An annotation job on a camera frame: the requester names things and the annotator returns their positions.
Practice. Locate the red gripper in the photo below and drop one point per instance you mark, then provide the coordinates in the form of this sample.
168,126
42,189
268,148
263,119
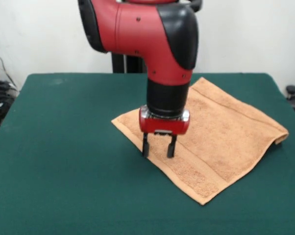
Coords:
164,126

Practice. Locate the orange terry towel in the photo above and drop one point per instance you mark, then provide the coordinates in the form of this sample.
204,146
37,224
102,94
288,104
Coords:
223,137

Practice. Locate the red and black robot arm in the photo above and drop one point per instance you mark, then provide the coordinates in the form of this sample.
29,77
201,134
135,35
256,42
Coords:
147,44

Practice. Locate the dark green table cloth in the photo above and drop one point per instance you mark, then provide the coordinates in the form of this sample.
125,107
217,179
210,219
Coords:
52,171

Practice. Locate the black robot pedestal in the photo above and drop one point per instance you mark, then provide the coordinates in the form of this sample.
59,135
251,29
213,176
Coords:
128,61

